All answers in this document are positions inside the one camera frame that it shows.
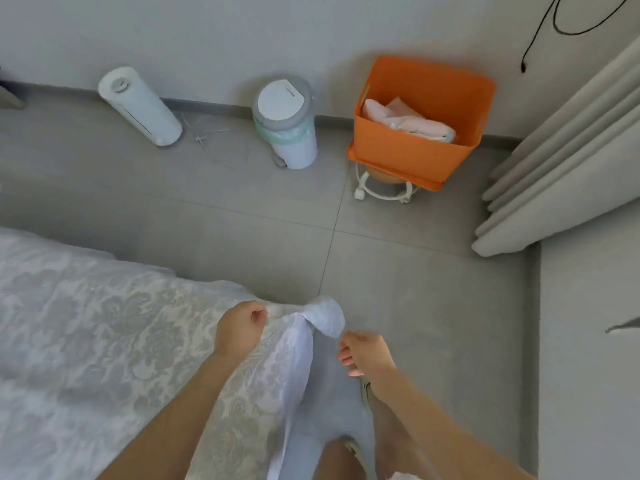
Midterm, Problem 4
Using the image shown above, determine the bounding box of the grey lidded trash can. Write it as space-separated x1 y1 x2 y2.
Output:
251 75 320 172

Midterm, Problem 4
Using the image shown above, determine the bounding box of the grey curtain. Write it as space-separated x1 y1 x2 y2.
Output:
472 35 640 259

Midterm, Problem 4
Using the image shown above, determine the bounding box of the person's left hand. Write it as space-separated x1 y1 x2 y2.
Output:
213 301 270 362

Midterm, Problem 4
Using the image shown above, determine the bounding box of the person's right hand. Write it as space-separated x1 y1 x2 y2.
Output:
337 331 399 381

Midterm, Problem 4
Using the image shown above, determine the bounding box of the orange plastic basket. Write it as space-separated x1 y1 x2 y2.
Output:
346 55 498 193

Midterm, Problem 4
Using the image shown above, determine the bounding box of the blue-grey cloth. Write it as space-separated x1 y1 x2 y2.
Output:
0 227 379 480

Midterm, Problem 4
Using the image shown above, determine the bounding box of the thin grey floor cable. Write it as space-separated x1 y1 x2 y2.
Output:
185 115 233 149

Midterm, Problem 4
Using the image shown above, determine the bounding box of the grey door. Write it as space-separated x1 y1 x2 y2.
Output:
0 69 26 110

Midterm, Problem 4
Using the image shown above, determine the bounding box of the white cylinder appliance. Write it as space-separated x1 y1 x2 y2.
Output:
97 65 185 149

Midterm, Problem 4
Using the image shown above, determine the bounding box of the person's right forearm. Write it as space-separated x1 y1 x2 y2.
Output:
372 367 537 480

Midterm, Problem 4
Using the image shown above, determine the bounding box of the person's left leg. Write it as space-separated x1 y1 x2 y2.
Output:
312 439 363 480

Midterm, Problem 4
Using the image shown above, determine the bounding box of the black hanging cable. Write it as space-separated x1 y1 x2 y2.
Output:
519 0 635 75

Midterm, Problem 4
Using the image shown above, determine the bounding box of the person's right leg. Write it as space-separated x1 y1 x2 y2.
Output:
368 389 441 480

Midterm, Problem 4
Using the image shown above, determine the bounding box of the person's leg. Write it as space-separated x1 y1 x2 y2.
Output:
368 389 441 480
312 439 363 480

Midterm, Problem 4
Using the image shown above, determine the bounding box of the folded bedding on windowsill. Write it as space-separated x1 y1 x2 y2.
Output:
603 315 640 334

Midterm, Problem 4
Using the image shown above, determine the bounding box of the person's left forearm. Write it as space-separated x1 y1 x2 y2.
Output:
95 349 243 480

